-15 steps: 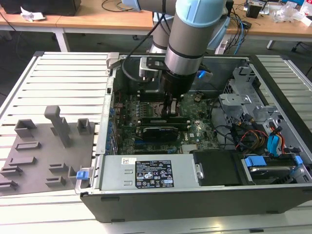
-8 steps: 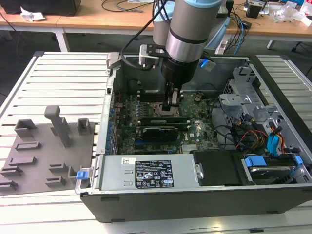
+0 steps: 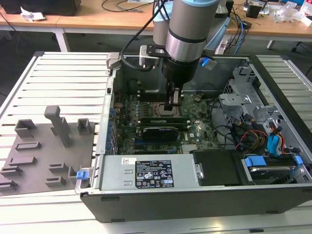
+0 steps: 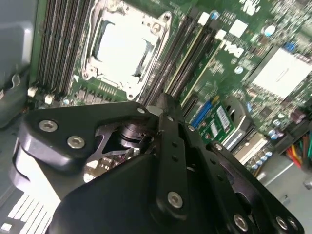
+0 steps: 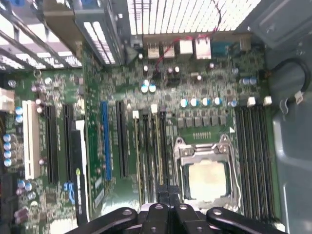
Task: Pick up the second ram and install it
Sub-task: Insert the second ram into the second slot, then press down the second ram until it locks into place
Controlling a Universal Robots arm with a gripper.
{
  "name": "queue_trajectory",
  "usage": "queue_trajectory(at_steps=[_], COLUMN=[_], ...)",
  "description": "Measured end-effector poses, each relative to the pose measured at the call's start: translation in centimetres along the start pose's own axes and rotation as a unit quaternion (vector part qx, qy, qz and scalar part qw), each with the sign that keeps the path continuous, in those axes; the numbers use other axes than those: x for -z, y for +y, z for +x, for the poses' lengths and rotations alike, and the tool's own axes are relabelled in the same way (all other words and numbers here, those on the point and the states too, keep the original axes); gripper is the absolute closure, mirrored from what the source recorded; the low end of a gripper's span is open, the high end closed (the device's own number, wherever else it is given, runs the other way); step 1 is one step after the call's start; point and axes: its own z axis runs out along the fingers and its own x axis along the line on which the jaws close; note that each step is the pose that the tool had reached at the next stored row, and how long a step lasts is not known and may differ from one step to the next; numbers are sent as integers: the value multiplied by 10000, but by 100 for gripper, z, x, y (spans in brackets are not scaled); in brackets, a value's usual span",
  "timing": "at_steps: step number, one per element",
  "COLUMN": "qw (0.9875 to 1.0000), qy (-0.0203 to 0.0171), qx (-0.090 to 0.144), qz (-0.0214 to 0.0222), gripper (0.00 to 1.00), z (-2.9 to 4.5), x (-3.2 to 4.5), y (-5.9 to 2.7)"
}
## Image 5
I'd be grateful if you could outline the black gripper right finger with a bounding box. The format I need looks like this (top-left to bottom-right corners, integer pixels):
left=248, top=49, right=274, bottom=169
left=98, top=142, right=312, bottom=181
left=169, top=185, right=288, bottom=234

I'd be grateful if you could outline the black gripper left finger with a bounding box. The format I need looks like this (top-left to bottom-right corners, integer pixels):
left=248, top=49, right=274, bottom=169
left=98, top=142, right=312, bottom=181
left=73, top=185, right=171, bottom=234

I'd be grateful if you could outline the silver CPU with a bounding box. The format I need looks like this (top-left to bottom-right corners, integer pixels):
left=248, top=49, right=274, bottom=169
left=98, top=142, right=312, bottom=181
left=187, top=162, right=227, bottom=204

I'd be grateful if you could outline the metal socket locking lever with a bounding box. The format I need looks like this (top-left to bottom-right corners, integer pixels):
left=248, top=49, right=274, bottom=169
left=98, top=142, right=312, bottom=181
left=219, top=135, right=242, bottom=208
left=173, top=136, right=186, bottom=195

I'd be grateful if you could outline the black expansion slot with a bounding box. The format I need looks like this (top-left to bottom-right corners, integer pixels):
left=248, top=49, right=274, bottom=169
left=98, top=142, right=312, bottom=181
left=115, top=100, right=130, bottom=179
left=44, top=105, right=59, bottom=185
left=62, top=104, right=75, bottom=186

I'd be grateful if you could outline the blue expansion slot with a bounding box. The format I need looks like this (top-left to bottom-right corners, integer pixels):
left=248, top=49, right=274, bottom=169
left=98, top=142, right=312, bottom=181
left=100, top=100, right=113, bottom=181

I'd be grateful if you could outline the black graphics card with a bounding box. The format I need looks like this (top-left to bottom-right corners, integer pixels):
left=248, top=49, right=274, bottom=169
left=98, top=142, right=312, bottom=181
left=69, top=119, right=90, bottom=224

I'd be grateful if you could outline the black open PC case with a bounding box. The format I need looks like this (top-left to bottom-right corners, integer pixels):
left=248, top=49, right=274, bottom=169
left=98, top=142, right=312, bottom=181
left=0, top=0, right=312, bottom=234

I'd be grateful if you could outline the green motherboard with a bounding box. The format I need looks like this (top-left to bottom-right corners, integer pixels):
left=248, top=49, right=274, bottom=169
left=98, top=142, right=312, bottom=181
left=0, top=34, right=281, bottom=234

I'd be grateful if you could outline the white expansion slot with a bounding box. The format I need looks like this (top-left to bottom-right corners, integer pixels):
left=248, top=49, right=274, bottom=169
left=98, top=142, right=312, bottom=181
left=22, top=99, right=41, bottom=180

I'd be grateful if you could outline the white power connector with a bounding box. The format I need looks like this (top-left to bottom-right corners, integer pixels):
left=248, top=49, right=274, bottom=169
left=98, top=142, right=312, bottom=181
left=0, top=87, right=16, bottom=113

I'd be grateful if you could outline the black wire white connector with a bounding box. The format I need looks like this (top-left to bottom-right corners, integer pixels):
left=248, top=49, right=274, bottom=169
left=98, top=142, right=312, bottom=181
left=268, top=58, right=308, bottom=103

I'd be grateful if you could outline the thin red wire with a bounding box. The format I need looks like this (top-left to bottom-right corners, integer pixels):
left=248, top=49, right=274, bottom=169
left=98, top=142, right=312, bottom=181
left=153, top=0, right=224, bottom=74

